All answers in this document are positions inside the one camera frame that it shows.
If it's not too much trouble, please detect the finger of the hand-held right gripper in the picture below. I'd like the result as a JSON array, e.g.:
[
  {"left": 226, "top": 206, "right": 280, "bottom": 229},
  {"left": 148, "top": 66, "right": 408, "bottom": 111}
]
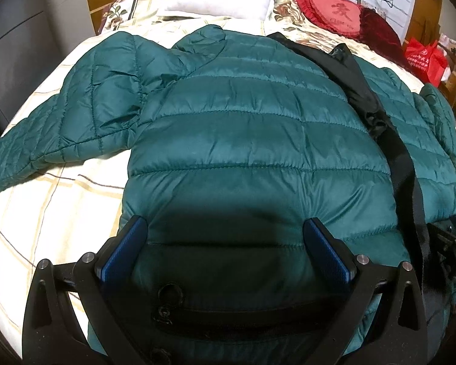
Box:
[{"left": 427, "top": 214, "right": 456, "bottom": 249}]

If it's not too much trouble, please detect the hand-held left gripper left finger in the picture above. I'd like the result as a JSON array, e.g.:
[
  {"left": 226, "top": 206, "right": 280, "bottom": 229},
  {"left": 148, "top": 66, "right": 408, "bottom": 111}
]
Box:
[{"left": 22, "top": 215, "right": 149, "bottom": 365}]

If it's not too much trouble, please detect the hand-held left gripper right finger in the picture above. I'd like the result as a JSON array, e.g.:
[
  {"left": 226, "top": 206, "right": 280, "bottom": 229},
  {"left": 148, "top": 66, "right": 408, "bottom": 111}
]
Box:
[{"left": 303, "top": 217, "right": 428, "bottom": 365}]

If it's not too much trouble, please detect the green puffer jacket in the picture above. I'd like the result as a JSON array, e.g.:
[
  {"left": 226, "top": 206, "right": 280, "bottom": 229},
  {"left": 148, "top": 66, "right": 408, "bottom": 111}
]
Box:
[{"left": 0, "top": 24, "right": 456, "bottom": 365}]

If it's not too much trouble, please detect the floral checked bedsheet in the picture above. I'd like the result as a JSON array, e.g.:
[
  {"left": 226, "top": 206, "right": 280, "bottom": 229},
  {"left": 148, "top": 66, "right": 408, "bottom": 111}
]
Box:
[{"left": 0, "top": 0, "right": 456, "bottom": 350}]

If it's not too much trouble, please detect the red plastic bag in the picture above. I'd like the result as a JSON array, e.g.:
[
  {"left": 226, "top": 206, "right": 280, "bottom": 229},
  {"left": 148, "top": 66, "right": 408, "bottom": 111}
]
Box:
[{"left": 404, "top": 38, "right": 451, "bottom": 86}]

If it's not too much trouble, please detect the dark red velvet cushion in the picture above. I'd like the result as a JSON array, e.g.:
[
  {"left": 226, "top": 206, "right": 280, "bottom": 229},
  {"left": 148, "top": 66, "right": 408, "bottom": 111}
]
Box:
[{"left": 357, "top": 7, "right": 413, "bottom": 73}]

